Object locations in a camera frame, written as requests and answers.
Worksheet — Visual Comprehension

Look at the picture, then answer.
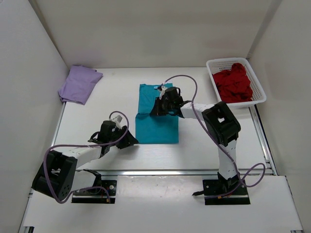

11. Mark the teal t shirt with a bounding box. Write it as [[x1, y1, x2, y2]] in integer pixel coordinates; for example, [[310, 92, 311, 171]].
[[135, 84, 179, 144]]

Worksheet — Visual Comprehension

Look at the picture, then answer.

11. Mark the purple t shirt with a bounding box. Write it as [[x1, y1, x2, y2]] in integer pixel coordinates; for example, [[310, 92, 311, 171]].
[[58, 66, 103, 105]]

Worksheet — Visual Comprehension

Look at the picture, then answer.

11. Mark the red t shirt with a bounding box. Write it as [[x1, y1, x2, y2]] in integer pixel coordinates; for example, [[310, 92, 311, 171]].
[[213, 63, 253, 103]]

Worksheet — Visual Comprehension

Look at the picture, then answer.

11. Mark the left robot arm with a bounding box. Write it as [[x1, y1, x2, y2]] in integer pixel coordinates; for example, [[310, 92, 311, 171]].
[[32, 119, 139, 203]]

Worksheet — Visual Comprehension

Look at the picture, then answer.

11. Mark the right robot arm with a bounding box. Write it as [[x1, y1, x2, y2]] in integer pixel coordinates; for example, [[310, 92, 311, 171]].
[[150, 86, 241, 191]]

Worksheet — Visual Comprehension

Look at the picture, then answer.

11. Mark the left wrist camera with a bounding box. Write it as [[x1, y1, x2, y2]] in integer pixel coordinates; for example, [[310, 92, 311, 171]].
[[109, 115, 122, 129]]

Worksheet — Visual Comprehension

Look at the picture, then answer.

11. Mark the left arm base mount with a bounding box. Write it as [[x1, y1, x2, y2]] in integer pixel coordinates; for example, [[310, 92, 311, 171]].
[[71, 169, 117, 204]]

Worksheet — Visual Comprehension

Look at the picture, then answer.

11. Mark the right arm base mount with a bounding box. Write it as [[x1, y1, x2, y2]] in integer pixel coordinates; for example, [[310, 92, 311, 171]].
[[192, 173, 251, 205]]

